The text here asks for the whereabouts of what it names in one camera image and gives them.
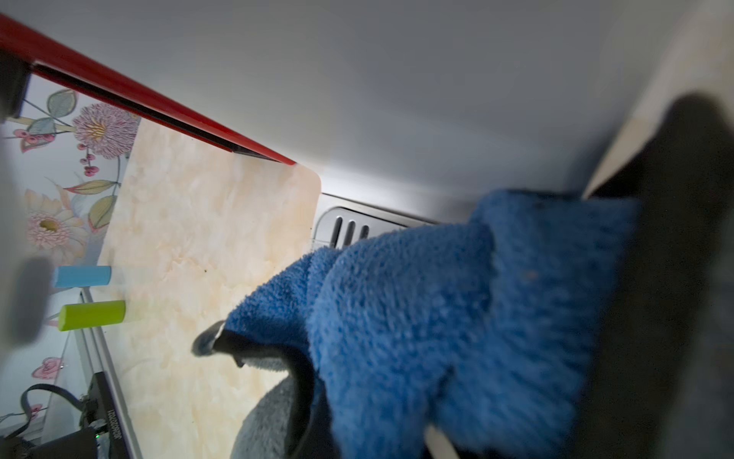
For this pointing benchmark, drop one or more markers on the small blue cylinder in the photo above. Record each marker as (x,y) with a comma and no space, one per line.
(82,276)

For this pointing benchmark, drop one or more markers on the white coffee machine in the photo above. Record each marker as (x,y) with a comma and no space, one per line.
(417,106)

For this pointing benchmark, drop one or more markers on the blue grey cleaning cloth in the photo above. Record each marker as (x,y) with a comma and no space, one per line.
(545,326)

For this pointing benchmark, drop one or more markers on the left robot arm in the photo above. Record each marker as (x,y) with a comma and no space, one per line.
(81,444)

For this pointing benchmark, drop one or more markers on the small green cylinder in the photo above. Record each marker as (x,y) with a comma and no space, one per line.
(90,315)

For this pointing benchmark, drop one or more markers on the aluminium front rail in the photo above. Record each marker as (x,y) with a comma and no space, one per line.
(85,353)

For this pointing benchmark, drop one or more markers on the red coffee machine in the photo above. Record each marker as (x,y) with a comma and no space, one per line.
(60,64)

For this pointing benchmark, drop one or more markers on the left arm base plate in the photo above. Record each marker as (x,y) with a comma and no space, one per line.
(101,414)

